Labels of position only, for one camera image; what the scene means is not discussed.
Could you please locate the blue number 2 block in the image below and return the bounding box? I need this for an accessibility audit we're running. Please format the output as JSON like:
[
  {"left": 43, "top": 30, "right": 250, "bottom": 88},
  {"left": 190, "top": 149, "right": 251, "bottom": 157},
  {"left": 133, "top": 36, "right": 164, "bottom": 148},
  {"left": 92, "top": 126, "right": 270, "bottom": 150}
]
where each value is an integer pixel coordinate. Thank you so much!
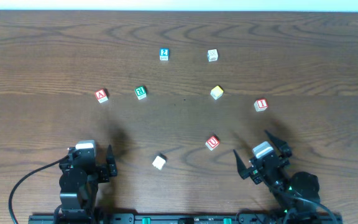
[{"left": 159, "top": 48, "right": 169, "bottom": 61}]

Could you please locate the white letter M block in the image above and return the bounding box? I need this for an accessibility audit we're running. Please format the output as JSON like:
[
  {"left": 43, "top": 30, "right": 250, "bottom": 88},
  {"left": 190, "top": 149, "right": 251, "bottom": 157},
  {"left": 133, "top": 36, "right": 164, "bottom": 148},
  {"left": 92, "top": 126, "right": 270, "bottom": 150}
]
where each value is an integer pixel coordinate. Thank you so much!
[{"left": 207, "top": 49, "right": 219, "bottom": 62}]

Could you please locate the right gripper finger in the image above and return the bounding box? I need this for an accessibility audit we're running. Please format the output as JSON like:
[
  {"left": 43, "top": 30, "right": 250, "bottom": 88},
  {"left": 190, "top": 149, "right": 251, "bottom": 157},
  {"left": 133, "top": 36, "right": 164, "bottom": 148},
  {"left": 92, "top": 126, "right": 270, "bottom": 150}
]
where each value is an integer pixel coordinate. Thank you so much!
[
  {"left": 233, "top": 149, "right": 249, "bottom": 179},
  {"left": 265, "top": 130, "right": 292, "bottom": 157}
]

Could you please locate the plain white wooden block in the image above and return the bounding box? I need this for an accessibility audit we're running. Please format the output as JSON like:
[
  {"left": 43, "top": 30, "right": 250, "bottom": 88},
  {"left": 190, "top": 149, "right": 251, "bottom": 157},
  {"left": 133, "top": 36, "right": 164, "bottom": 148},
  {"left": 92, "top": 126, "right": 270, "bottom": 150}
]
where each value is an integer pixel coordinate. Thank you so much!
[{"left": 152, "top": 156, "right": 166, "bottom": 170}]

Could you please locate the yellow topped wooden block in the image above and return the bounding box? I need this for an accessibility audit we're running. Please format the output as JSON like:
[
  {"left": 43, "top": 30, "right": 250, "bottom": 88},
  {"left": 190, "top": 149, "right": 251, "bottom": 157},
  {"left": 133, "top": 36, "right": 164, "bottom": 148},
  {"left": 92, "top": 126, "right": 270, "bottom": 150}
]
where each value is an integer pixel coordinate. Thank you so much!
[{"left": 210, "top": 85, "right": 224, "bottom": 100}]

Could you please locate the green letter R block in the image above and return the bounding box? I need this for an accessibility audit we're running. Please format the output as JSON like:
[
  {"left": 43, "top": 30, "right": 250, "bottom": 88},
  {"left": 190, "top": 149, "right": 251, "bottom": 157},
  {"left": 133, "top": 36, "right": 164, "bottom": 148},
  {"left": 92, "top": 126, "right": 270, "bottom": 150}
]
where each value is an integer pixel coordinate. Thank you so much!
[{"left": 134, "top": 86, "right": 147, "bottom": 100}]

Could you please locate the red letter I block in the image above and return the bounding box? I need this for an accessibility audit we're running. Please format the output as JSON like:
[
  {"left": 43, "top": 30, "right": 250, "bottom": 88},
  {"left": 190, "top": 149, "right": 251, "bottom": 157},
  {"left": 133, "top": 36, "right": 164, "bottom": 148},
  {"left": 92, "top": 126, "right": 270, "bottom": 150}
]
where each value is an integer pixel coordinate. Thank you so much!
[{"left": 254, "top": 98, "right": 269, "bottom": 112}]

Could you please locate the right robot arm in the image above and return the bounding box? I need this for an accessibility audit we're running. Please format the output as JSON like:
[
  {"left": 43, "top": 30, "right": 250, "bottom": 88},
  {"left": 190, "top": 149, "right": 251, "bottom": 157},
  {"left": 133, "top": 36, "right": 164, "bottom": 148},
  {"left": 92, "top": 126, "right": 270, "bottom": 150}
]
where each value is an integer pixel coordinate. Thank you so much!
[{"left": 233, "top": 131, "right": 339, "bottom": 223}]

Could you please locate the red letter A block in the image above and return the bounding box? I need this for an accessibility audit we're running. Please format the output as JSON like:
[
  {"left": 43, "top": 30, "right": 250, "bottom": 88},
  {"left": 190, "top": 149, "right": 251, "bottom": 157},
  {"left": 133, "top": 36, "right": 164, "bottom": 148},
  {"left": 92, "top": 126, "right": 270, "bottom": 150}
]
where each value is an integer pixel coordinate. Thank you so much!
[{"left": 94, "top": 89, "right": 108, "bottom": 103}]

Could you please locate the red letter U block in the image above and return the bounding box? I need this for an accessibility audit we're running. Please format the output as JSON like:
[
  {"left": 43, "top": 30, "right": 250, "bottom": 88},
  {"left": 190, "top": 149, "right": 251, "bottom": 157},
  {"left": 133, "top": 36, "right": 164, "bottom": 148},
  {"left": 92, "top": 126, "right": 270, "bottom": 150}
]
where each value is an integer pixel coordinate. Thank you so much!
[{"left": 205, "top": 136, "right": 220, "bottom": 151}]

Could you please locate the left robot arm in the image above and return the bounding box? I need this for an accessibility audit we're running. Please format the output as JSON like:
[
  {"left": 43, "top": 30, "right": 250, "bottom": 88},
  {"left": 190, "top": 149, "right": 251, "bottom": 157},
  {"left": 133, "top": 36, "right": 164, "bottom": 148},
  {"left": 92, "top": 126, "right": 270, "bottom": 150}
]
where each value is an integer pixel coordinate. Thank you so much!
[{"left": 52, "top": 142, "right": 117, "bottom": 223}]

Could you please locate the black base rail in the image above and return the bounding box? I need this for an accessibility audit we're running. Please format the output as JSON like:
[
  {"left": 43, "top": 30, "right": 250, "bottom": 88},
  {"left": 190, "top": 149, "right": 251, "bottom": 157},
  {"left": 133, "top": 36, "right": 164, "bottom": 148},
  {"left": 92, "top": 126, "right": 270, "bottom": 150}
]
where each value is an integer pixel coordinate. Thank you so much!
[{"left": 28, "top": 212, "right": 344, "bottom": 224}]

